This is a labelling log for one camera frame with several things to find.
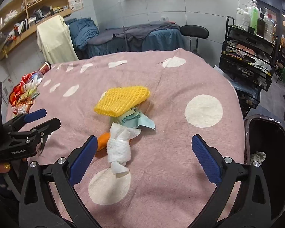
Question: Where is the orange foam fruit net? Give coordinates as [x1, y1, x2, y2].
[97, 132, 110, 152]

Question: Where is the wall poster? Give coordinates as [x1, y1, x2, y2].
[69, 0, 84, 12]

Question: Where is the clear large bottle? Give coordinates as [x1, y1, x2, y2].
[264, 12, 274, 42]

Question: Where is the pink polka dot duvet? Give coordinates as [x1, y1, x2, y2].
[5, 47, 246, 228]

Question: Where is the yellow foam fruit net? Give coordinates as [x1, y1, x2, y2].
[93, 86, 150, 117]

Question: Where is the green bottle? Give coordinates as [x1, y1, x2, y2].
[250, 4, 260, 33]

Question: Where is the small white paper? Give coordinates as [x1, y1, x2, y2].
[250, 151, 266, 165]

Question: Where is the blue massage bed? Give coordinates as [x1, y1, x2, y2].
[81, 29, 184, 59]

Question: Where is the black trash bin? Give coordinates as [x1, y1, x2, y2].
[244, 114, 285, 221]

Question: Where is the cream cloth on chair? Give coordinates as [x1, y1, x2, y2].
[36, 15, 79, 64]

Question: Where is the light green cloth scrap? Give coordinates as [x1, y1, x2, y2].
[112, 107, 155, 130]

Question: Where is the wooden cubby shelf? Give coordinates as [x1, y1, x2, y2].
[0, 0, 72, 60]

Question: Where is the red snack bag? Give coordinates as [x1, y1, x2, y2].
[9, 71, 39, 117]

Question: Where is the grey blanket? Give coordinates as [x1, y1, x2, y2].
[87, 21, 180, 45]

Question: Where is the red chip can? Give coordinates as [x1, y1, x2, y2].
[39, 61, 51, 76]

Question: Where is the clear plastic bottle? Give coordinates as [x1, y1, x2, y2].
[21, 71, 43, 93]

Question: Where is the dark brown bottle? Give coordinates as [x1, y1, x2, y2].
[256, 13, 265, 37]

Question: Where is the white bottle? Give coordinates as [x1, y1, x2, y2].
[235, 5, 251, 31]

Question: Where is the blue bedding pile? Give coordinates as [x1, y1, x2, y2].
[66, 17, 99, 51]

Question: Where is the black drawer cart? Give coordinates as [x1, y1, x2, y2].
[219, 15, 276, 117]

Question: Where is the white paper towel wad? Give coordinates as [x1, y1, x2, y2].
[106, 123, 141, 174]

